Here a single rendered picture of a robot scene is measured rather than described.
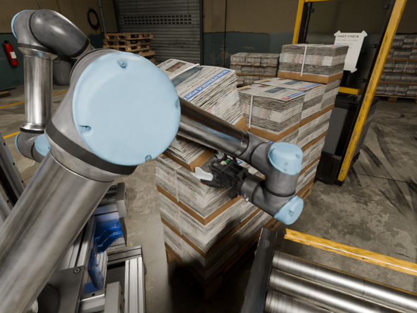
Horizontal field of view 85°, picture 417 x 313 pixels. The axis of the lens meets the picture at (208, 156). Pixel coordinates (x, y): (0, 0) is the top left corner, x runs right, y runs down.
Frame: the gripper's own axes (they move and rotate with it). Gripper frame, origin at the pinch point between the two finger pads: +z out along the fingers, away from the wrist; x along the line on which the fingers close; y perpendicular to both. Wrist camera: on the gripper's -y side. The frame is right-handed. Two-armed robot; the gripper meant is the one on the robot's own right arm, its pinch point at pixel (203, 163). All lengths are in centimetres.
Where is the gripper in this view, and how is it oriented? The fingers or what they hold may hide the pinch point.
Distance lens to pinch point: 80.1
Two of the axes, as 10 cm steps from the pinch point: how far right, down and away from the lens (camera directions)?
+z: -6.6, -3.6, 6.5
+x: -7.0, 6.1, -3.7
